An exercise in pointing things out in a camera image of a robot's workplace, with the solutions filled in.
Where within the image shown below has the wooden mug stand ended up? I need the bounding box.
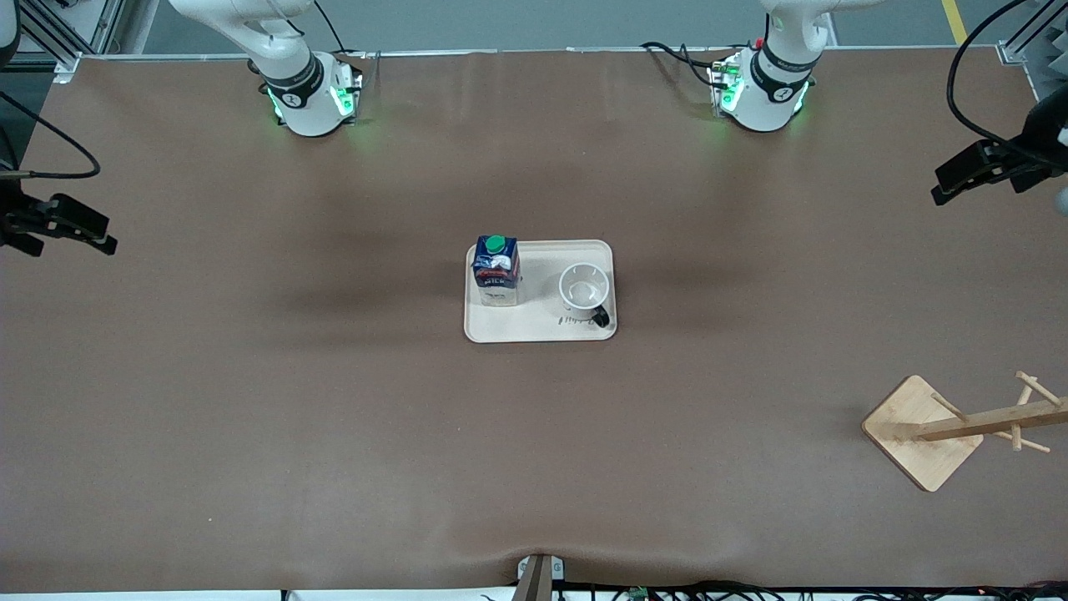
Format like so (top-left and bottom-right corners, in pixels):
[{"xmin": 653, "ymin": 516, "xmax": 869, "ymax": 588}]
[{"xmin": 861, "ymin": 371, "xmax": 1068, "ymax": 492}]

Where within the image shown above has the aluminium frame strut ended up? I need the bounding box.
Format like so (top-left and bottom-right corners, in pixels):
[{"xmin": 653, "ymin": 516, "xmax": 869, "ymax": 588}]
[
  {"xmin": 997, "ymin": 0, "xmax": 1068, "ymax": 66},
  {"xmin": 17, "ymin": 0, "xmax": 126, "ymax": 83}
]

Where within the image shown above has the cream rectangular tray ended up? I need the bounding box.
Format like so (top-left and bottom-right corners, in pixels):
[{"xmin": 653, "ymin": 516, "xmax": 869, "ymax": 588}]
[{"xmin": 464, "ymin": 240, "xmax": 618, "ymax": 344}]

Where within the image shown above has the metal table edge bracket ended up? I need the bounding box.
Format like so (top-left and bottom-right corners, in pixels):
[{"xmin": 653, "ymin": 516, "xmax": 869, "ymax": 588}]
[{"xmin": 516, "ymin": 553, "xmax": 567, "ymax": 601}]

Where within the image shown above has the black arm base cable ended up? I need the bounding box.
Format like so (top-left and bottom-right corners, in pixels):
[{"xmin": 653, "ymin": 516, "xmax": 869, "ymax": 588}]
[
  {"xmin": 641, "ymin": 42, "xmax": 720, "ymax": 88},
  {"xmin": 313, "ymin": 0, "xmax": 368, "ymax": 59}
]

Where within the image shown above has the blue milk carton green cap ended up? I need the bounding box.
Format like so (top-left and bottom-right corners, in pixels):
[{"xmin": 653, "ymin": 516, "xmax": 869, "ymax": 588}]
[{"xmin": 471, "ymin": 235, "xmax": 521, "ymax": 309}]

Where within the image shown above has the black left arm base cable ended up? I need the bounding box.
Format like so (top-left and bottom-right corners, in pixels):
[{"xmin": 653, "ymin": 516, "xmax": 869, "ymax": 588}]
[{"xmin": 641, "ymin": 42, "xmax": 720, "ymax": 88}]

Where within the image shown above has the white smiley face mug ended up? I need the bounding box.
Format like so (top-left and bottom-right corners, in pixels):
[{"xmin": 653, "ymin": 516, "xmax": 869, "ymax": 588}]
[{"xmin": 557, "ymin": 263, "xmax": 612, "ymax": 329}]

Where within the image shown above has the black right arm base cable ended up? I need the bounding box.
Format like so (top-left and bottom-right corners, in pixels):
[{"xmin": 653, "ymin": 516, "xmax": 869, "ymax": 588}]
[{"xmin": 313, "ymin": 0, "xmax": 368, "ymax": 59}]

